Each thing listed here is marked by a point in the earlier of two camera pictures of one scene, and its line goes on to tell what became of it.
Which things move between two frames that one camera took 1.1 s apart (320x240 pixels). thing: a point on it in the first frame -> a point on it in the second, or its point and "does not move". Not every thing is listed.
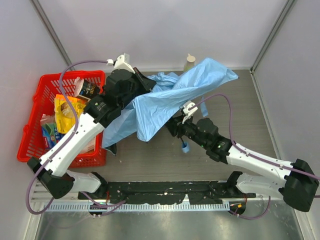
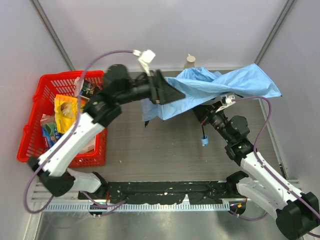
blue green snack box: (50, 135) does not move
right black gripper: (172, 126) -> (202, 111)
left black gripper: (144, 80) -> (155, 87)
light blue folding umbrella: (149, 111) -> (197, 84)
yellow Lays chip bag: (64, 114) does not move
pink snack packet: (90, 147) does not move
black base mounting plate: (195, 192) does not move
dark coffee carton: (89, 90) does not move
